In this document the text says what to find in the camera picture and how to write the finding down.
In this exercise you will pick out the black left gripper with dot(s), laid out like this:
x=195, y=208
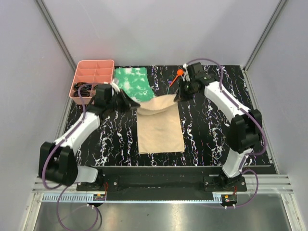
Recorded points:
x=128, y=104

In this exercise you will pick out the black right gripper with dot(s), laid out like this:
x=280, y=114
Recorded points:
x=181, y=96

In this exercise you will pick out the beige cloth napkin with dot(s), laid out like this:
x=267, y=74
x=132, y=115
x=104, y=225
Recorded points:
x=158, y=126

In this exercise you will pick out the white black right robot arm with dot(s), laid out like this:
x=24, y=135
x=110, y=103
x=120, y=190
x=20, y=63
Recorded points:
x=245, y=130

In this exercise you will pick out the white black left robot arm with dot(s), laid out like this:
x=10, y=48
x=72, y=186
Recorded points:
x=57, y=161

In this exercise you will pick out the green white tie-dye cloth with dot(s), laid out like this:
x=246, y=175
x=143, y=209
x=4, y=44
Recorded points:
x=134, y=82

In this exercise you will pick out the orange plastic spoon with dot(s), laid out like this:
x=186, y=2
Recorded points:
x=180, y=72

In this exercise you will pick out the pink compartment tray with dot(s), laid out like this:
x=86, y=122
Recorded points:
x=93, y=72

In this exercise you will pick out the dark coiled band top-left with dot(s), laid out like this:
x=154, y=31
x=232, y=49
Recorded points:
x=82, y=86

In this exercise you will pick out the dark coiled band bottom-left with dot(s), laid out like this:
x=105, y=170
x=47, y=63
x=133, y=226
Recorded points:
x=82, y=93

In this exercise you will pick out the black marble pattern mat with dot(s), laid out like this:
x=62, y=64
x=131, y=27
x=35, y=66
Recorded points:
x=204, y=128

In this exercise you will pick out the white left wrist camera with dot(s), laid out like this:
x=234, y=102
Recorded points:
x=114, y=84

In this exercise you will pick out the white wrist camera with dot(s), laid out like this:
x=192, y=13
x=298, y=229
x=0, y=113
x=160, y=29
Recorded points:
x=114, y=84
x=185, y=76

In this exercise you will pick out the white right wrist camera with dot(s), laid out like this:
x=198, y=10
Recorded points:
x=185, y=76

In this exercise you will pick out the aluminium front frame rail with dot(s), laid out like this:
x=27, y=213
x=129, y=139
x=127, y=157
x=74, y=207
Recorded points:
x=172, y=195

